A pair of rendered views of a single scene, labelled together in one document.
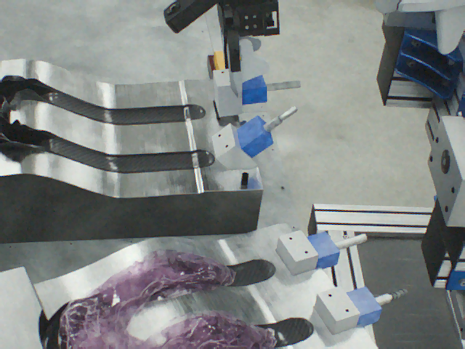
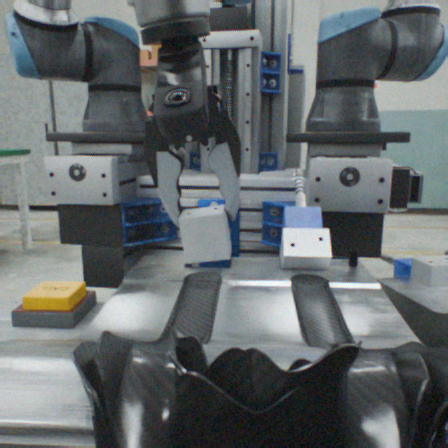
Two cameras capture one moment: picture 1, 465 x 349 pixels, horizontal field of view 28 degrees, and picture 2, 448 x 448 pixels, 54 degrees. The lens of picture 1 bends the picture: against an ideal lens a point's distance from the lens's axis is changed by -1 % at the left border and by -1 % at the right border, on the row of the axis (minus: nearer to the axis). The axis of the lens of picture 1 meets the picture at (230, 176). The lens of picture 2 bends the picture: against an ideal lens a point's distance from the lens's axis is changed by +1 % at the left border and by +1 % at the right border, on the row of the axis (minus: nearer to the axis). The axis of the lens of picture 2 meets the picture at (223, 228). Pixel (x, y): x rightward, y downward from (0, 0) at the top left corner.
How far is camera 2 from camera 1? 1.32 m
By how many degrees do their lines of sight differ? 69
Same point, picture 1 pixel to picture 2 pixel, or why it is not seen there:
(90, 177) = not seen: hidden behind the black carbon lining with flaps
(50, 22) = not seen: outside the picture
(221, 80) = (208, 213)
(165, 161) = (309, 308)
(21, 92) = (181, 340)
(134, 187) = (389, 332)
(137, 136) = (248, 320)
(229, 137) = (309, 232)
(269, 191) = not seen: hidden behind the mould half
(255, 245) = (429, 295)
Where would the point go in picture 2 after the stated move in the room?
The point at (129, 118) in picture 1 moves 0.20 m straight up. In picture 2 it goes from (187, 329) to (182, 74)
